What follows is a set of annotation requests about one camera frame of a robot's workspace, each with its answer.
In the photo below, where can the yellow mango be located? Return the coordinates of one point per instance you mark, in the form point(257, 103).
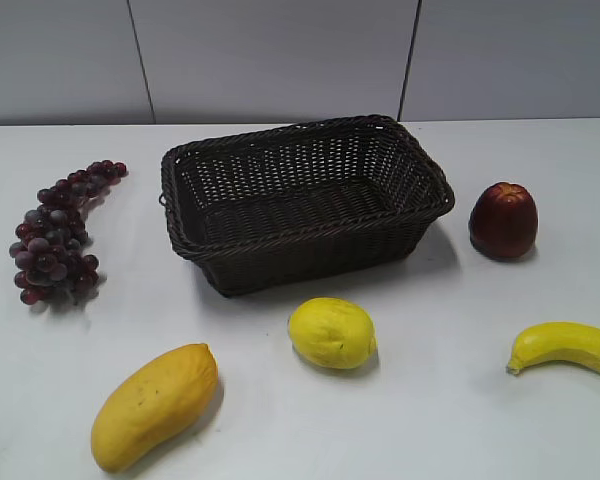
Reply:
point(154, 404)

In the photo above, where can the yellow lemon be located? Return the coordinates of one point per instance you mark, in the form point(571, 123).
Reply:
point(332, 333)

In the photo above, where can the yellow banana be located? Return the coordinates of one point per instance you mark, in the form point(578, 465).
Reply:
point(569, 342)

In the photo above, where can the purple grape bunch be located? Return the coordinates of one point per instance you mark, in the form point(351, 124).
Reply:
point(49, 251)

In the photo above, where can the dark red apple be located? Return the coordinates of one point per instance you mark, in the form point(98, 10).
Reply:
point(503, 223)

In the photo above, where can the dark woven wicker basket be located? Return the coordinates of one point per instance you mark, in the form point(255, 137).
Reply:
point(300, 202)

